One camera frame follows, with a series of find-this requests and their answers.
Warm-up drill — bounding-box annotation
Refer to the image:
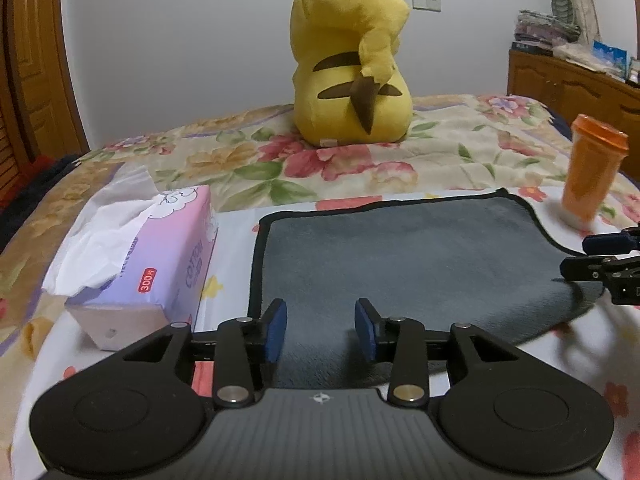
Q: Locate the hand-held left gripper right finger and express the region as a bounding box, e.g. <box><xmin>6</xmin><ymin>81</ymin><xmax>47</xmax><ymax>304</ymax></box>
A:
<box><xmin>354</xmin><ymin>298</ymin><xmax>521</xmax><ymax>406</ymax></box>

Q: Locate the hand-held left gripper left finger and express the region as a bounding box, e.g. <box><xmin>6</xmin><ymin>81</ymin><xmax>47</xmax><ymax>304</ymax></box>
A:
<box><xmin>120</xmin><ymin>299</ymin><xmax>289</xmax><ymax>407</ymax></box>

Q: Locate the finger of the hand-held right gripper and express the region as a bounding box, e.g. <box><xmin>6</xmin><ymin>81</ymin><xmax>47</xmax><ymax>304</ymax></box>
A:
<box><xmin>582</xmin><ymin>226</ymin><xmax>640</xmax><ymax>257</ymax></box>
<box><xmin>560</xmin><ymin>255</ymin><xmax>640</xmax><ymax>285</ymax></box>

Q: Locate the grey towel with black edge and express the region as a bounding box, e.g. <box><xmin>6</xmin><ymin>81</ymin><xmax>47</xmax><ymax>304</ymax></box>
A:
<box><xmin>247</xmin><ymin>187</ymin><xmax>607</xmax><ymax>392</ymax></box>

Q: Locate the orange plastic cup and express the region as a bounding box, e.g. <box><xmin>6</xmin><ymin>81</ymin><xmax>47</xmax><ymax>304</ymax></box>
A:
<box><xmin>560</xmin><ymin>113</ymin><xmax>630</xmax><ymax>227</ymax></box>

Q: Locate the pink and purple tissue box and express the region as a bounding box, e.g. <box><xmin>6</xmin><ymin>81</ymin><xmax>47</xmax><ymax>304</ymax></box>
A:
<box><xmin>42</xmin><ymin>185</ymin><xmax>221</xmax><ymax>352</ymax></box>

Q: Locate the wooden cabinet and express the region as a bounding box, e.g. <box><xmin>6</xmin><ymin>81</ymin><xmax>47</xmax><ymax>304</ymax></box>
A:
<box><xmin>507</xmin><ymin>48</ymin><xmax>640</xmax><ymax>183</ymax></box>

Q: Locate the floral bed sheet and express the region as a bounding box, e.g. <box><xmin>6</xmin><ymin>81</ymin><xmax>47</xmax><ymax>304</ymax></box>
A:
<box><xmin>0</xmin><ymin>92</ymin><xmax>640</xmax><ymax>480</ymax></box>

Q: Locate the blue picture card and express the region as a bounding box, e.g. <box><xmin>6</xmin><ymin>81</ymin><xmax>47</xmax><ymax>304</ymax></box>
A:
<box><xmin>592</xmin><ymin>40</ymin><xmax>629</xmax><ymax>80</ymax></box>

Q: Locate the stack of folded clothes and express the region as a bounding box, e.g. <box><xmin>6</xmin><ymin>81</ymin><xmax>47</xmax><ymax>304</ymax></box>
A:
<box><xmin>514</xmin><ymin>8</ymin><xmax>584</xmax><ymax>45</ymax></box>

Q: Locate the yellow plush toy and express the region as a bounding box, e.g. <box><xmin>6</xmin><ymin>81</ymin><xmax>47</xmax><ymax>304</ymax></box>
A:
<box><xmin>254</xmin><ymin>0</ymin><xmax>415</xmax><ymax>149</ymax></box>

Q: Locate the dark blue blanket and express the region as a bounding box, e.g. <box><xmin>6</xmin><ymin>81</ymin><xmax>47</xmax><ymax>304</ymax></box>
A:
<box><xmin>0</xmin><ymin>154</ymin><xmax>78</xmax><ymax>253</ymax></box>

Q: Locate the wooden door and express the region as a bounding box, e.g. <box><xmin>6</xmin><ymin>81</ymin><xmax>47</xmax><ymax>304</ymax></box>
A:
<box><xmin>0</xmin><ymin>0</ymin><xmax>91</xmax><ymax>173</ymax></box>

